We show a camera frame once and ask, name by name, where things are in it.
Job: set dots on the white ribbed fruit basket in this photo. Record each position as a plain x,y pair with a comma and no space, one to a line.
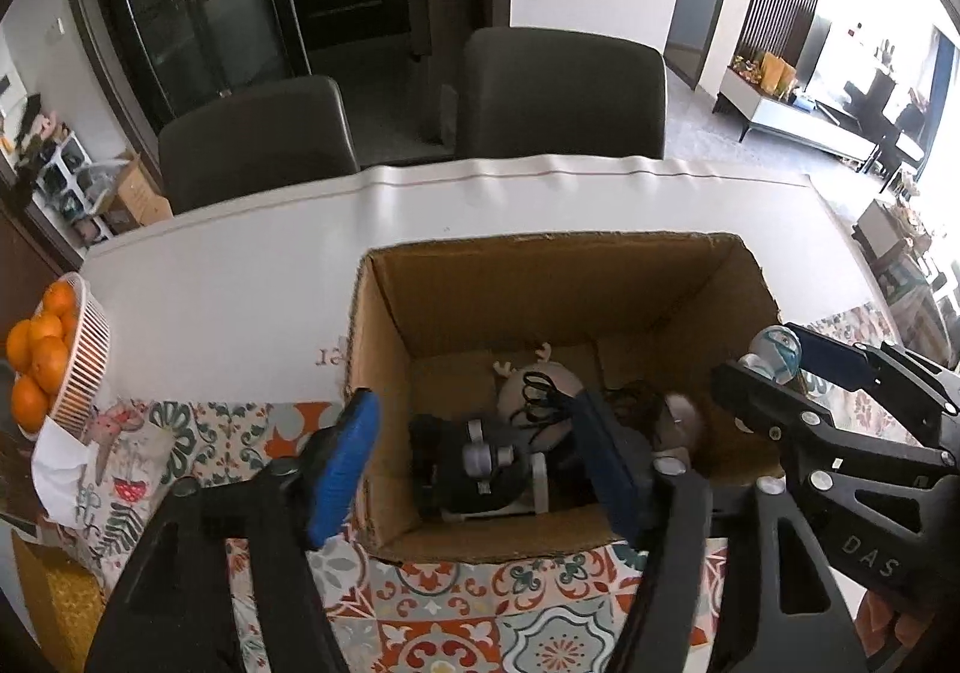
82,358

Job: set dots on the patterned white table cover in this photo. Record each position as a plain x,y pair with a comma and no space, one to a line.
225,283

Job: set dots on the white shoe rack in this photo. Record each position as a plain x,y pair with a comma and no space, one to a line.
64,174

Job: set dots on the black and grey gadget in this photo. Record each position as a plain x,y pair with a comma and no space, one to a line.
529,493

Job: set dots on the brown cardboard box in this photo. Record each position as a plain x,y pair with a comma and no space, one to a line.
450,298

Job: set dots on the yellow gift bags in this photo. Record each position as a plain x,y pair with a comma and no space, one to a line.
776,73

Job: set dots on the white wall switch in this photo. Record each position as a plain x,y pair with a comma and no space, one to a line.
58,27

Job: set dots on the floral fabric tissue box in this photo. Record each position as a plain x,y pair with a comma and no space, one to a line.
120,493

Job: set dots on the wide dark dining chair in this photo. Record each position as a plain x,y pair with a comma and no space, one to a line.
562,95

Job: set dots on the black round device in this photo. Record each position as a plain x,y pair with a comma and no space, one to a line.
439,463

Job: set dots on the flat television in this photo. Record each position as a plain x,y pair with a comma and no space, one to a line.
817,57

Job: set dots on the white tissue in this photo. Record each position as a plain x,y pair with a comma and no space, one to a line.
56,463

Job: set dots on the narrow dark dining chair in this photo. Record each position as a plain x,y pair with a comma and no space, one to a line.
255,140

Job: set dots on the small glass globe toy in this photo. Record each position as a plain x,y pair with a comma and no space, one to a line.
776,352

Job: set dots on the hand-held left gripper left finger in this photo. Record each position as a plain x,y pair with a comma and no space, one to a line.
345,470

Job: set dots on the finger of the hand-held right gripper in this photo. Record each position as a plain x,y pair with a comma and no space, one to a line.
832,358
757,403

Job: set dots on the cardboard box with flaps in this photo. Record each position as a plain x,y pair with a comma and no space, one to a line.
142,196

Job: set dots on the white low media cabinet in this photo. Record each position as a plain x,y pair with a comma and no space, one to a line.
795,118

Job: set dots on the orange fruit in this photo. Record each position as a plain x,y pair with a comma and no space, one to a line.
46,326
19,343
60,298
28,401
51,361

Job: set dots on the black glass door cabinet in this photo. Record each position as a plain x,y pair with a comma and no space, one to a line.
195,5

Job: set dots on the beige round antler toy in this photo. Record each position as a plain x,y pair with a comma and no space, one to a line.
514,395

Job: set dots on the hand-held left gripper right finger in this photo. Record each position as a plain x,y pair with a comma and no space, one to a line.
607,470

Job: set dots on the clear plastic bag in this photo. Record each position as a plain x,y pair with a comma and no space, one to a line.
97,176

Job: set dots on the yellow cushion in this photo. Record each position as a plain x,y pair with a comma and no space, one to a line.
52,605

